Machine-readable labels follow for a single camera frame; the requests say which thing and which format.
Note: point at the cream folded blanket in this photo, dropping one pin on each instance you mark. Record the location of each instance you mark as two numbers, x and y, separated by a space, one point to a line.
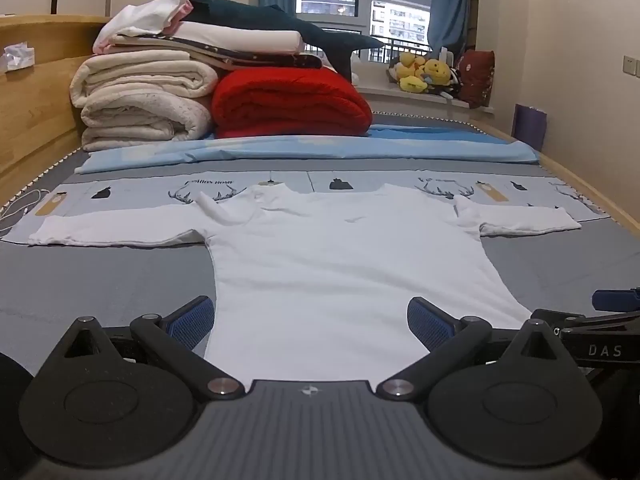
140 100

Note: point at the yellow plush toy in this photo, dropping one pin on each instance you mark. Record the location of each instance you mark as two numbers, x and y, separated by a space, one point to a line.
410 67
437 71

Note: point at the grey printed bed sheet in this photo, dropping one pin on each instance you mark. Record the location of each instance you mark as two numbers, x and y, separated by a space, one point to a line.
100 280

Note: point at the white folded quilt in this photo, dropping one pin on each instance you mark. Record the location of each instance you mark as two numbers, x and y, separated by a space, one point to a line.
240 40

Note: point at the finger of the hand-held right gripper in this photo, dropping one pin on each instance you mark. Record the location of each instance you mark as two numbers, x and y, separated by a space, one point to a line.
617 300

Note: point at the dark star-print folded blanket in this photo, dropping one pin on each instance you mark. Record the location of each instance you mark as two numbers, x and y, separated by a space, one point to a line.
260 58

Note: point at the white tissue pack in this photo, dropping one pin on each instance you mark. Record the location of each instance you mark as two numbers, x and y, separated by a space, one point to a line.
17 57

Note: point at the wooden bed frame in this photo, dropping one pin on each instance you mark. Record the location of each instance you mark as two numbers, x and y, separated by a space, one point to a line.
40 105

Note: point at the dark teal shark plush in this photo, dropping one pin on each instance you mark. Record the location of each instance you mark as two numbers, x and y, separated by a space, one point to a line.
260 17

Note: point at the dark red cushion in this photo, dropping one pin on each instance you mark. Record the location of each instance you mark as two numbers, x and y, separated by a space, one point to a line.
475 77

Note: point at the white long-sleeved shirt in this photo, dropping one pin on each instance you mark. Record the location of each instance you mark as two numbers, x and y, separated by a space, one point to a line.
340 270

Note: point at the red folded blanket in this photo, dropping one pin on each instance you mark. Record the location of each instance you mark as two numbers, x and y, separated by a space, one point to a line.
290 100

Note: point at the white windowsill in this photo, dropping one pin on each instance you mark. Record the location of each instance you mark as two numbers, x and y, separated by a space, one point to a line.
390 92

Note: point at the light blue folded sheet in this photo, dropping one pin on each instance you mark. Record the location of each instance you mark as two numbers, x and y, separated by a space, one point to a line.
300 152

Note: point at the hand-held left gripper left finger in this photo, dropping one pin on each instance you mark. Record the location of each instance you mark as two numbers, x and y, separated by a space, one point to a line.
192 321

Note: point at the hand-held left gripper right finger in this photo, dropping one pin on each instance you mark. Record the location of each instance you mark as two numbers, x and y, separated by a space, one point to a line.
429 324

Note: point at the white and pink folded cloth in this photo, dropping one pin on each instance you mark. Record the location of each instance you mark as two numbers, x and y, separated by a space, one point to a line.
145 20

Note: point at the white wall switch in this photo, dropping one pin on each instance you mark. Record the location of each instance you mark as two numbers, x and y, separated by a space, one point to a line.
631 66

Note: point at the purple bag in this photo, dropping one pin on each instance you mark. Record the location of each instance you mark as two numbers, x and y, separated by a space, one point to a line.
530 127

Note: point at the window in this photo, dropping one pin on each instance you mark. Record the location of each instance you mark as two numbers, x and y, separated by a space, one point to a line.
390 5

